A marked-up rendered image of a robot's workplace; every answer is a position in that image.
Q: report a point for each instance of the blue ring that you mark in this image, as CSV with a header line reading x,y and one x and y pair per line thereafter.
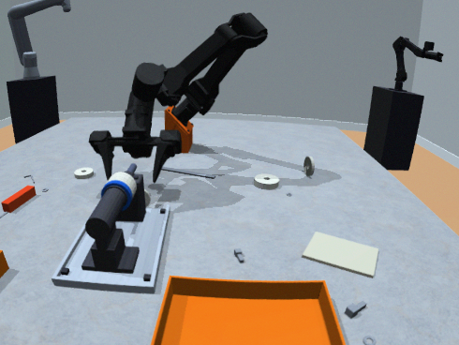
x,y
122,185

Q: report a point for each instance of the white flat washer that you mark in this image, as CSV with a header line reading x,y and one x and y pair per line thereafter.
x,y
83,173

